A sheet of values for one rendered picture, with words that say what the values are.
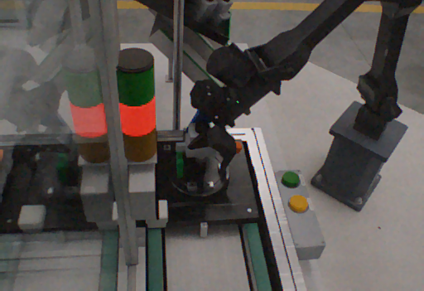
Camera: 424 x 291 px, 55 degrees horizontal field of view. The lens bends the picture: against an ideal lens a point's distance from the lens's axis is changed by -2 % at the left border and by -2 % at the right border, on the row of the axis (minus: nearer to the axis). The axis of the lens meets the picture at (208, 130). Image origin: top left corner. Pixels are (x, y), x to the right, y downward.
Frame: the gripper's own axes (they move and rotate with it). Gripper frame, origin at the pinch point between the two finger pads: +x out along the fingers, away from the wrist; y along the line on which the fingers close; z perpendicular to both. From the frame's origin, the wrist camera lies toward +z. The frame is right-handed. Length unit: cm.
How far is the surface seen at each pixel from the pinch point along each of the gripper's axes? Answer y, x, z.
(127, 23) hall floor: -245, 105, -51
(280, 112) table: -34, 0, -40
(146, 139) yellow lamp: 21.0, -7.8, 19.9
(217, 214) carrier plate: 10.7, 8.5, -12.0
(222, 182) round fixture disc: 3.8, 5.9, -12.1
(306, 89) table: -45, -8, -49
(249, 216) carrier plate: 11.8, 4.1, -17.2
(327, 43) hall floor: -214, 1, -172
